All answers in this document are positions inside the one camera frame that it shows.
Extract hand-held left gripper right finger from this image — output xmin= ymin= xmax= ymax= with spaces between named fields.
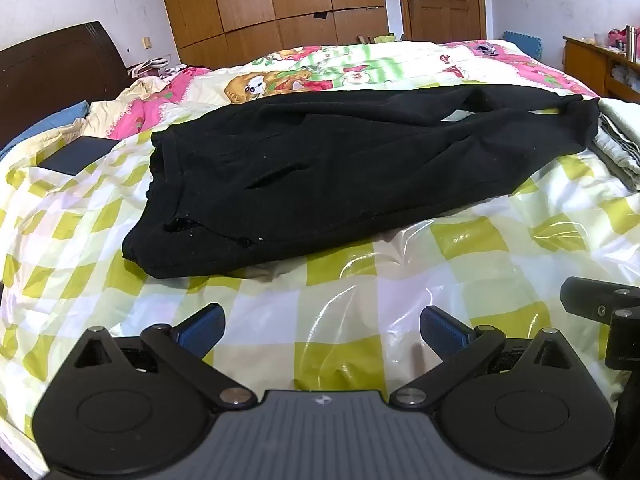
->
xmin=389 ymin=305 xmax=572 ymax=409

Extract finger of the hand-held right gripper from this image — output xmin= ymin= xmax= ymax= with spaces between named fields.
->
xmin=560 ymin=276 xmax=640 ymax=372

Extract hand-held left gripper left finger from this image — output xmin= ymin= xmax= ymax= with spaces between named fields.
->
xmin=74 ymin=303 xmax=249 ymax=409

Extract black pants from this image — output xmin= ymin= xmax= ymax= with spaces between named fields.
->
xmin=121 ymin=84 xmax=601 ymax=281

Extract yellow-green checked bed sheet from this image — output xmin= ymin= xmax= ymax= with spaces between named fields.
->
xmin=0 ymin=135 xmax=640 ymax=480

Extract pale folded cloth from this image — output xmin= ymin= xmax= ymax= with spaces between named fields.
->
xmin=589 ymin=97 xmax=640 ymax=192

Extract dark blue flat box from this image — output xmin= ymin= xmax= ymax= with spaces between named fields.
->
xmin=37 ymin=136 xmax=119 ymax=177

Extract wooden desk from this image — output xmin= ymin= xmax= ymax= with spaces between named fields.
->
xmin=562 ymin=35 xmax=640 ymax=107

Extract blue pillow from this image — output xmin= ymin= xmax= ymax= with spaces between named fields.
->
xmin=0 ymin=101 xmax=91 ymax=159

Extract blue foam mat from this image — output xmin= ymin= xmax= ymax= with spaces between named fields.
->
xmin=502 ymin=30 xmax=547 ymax=64

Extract black and white bag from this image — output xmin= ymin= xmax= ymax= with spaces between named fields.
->
xmin=127 ymin=58 xmax=189 ymax=81

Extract cartoon printed blanket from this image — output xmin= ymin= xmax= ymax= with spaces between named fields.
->
xmin=87 ymin=39 xmax=601 ymax=142

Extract dark brown headboard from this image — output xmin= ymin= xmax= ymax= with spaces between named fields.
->
xmin=0 ymin=21 xmax=134 ymax=154

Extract wooden door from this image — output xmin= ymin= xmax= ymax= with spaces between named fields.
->
xmin=395 ymin=0 xmax=489 ymax=44

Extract wooden wardrobe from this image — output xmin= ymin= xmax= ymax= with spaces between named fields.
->
xmin=155 ymin=0 xmax=401 ymax=68

